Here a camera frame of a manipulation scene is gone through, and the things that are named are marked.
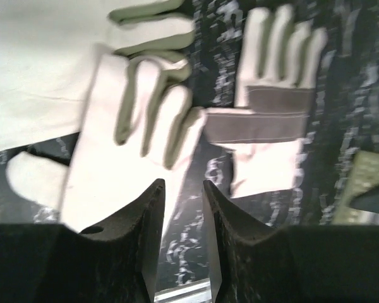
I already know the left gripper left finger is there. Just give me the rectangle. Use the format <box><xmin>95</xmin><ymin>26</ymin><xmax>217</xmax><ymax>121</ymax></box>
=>
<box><xmin>0</xmin><ymin>179</ymin><xmax>165</xmax><ymax>302</ymax></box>

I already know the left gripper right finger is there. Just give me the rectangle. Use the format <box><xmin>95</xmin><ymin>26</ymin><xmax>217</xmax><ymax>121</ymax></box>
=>
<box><xmin>203</xmin><ymin>181</ymin><xmax>379</xmax><ymax>302</ymax></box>

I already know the green storage basket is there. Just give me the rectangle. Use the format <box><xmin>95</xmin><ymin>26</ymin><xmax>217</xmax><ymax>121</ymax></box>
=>
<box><xmin>332</xmin><ymin>151</ymin><xmax>379</xmax><ymax>225</ymax></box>

